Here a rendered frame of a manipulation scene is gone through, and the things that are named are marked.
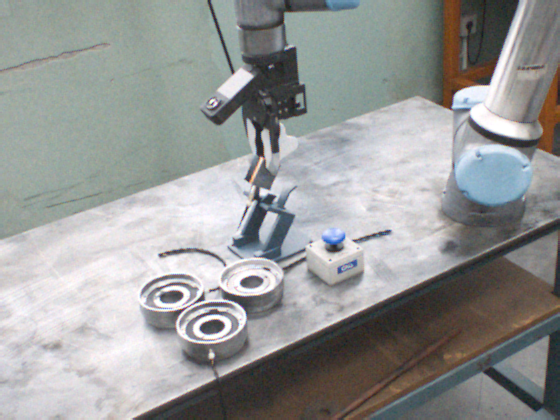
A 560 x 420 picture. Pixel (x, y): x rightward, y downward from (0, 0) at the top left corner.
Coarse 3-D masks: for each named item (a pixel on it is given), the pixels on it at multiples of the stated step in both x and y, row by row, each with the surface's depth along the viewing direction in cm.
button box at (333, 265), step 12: (348, 240) 142; (312, 252) 140; (324, 252) 140; (336, 252) 139; (348, 252) 139; (360, 252) 139; (312, 264) 142; (324, 264) 138; (336, 264) 138; (348, 264) 139; (360, 264) 141; (324, 276) 139; (336, 276) 139; (348, 276) 140
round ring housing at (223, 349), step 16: (208, 304) 131; (224, 304) 131; (208, 320) 129; (224, 320) 128; (240, 320) 128; (208, 336) 125; (240, 336) 125; (192, 352) 124; (208, 352) 123; (224, 352) 124
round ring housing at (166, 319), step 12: (156, 276) 138; (168, 276) 139; (180, 276) 139; (192, 276) 137; (144, 288) 136; (168, 288) 137; (180, 288) 137; (144, 300) 135; (156, 300) 134; (168, 300) 137; (180, 300) 134; (204, 300) 135; (144, 312) 132; (156, 312) 130; (168, 312) 130; (180, 312) 130; (156, 324) 133; (168, 324) 132
